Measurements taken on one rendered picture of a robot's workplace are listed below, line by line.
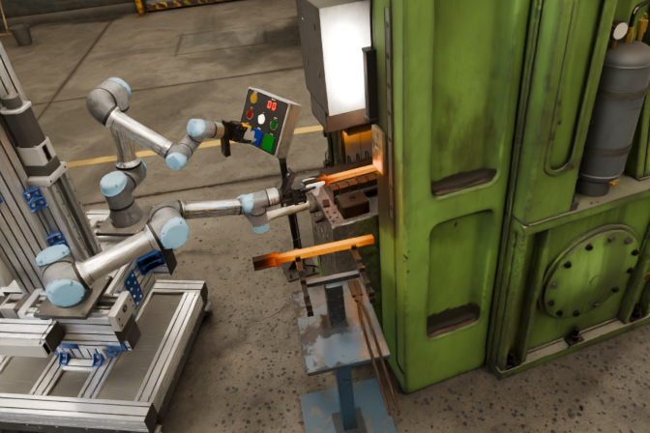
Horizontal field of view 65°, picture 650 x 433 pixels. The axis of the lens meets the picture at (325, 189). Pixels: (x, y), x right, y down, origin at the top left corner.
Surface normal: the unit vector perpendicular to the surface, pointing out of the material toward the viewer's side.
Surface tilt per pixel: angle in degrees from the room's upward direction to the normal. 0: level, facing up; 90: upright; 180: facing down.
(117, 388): 0
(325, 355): 0
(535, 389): 0
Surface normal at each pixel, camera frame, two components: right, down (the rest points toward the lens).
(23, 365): -0.09, -0.82
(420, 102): 0.32, 0.50
